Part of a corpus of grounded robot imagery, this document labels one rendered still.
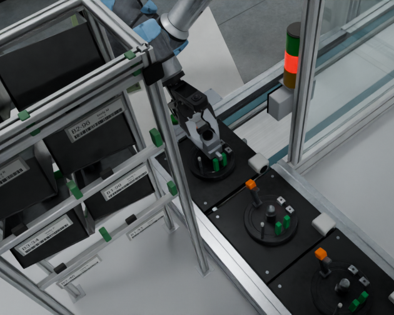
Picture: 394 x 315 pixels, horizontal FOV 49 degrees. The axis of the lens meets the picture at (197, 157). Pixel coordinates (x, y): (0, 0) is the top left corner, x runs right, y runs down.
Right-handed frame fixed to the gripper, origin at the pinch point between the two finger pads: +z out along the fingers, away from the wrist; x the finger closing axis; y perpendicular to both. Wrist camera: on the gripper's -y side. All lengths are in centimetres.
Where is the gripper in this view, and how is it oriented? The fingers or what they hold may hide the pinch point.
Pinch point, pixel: (209, 140)
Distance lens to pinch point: 118.5
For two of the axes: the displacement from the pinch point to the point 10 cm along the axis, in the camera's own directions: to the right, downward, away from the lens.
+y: -3.7, -0.8, 9.3
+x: -8.0, 5.4, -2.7
